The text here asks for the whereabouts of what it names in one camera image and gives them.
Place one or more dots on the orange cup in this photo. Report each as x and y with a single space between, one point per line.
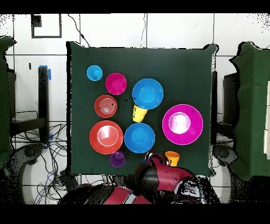
174 158

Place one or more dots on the blue bowl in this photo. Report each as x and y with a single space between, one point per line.
147 94
139 137

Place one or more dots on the purple cup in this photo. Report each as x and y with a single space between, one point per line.
117 159

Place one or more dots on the yellow cup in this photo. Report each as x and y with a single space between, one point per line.
139 115

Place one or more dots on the large orange bowl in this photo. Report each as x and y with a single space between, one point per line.
106 137

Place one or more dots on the small orange bowl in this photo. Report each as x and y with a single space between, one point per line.
105 106

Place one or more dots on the small crimson bowl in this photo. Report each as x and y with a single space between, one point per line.
116 84

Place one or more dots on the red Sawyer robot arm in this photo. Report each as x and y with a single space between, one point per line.
168 177

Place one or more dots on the large pink bowl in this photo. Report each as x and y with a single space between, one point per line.
189 114

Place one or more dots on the black power adapter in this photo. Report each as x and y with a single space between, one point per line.
69 179

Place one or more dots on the dark green table cloth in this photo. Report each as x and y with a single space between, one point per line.
179 74

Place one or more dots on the black cabinet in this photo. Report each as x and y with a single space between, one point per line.
231 97

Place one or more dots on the light blue cup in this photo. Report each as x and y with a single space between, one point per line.
94 73

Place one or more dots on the green cloth covered table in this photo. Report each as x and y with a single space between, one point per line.
253 105
4 95

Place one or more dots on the white panel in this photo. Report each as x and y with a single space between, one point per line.
267 143

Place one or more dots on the blue tape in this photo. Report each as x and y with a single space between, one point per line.
49 74

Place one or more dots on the black pedestal leg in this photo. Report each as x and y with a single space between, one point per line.
224 155
27 153

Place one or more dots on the black stand post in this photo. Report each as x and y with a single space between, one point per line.
214 105

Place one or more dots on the black stand frame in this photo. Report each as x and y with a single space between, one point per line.
43 105

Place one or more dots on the black square frame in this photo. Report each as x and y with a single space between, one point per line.
46 37

